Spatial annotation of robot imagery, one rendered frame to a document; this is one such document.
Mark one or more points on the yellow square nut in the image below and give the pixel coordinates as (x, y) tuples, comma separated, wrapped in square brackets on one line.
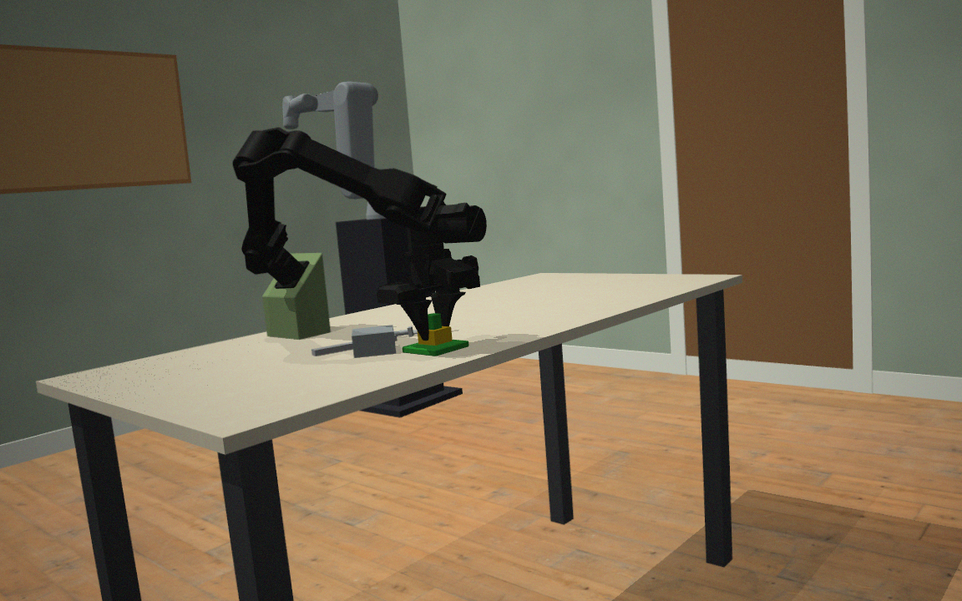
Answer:
[(437, 337)]

